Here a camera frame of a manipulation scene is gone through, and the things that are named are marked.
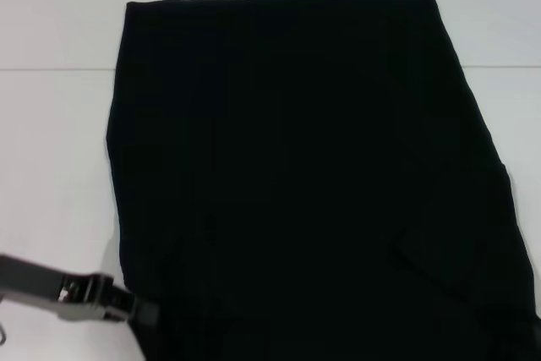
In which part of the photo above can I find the left gripper, black and grey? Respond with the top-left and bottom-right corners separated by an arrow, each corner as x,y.
0,252 -> 161,329

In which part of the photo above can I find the black shirt with pink print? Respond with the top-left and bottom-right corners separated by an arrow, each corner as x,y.
104,0 -> 541,361

